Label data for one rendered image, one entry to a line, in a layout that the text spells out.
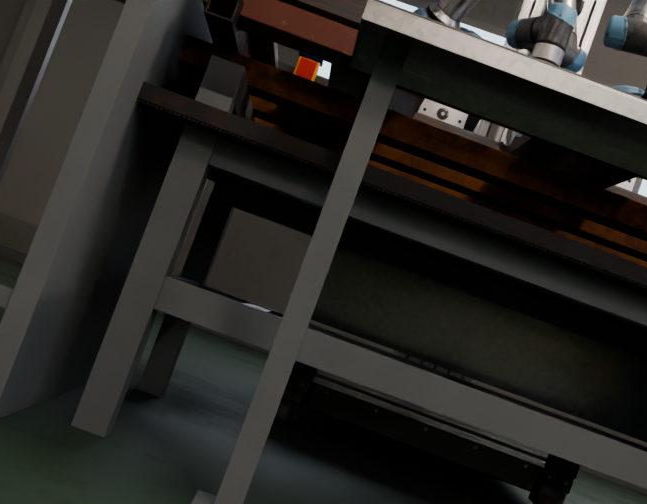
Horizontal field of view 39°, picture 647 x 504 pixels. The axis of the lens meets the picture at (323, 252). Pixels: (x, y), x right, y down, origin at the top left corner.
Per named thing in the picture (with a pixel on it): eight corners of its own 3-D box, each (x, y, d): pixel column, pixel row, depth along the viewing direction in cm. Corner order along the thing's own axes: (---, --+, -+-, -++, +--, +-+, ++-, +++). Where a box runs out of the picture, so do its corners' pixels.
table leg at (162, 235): (104, 437, 154) (244, 66, 158) (70, 425, 154) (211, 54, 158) (111, 432, 160) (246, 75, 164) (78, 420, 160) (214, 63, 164)
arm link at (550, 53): (539, 39, 219) (530, 49, 227) (532, 57, 219) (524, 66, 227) (568, 50, 219) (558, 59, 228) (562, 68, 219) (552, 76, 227)
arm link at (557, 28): (561, 17, 230) (586, 13, 222) (547, 57, 229) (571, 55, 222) (540, 2, 226) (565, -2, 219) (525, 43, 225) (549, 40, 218)
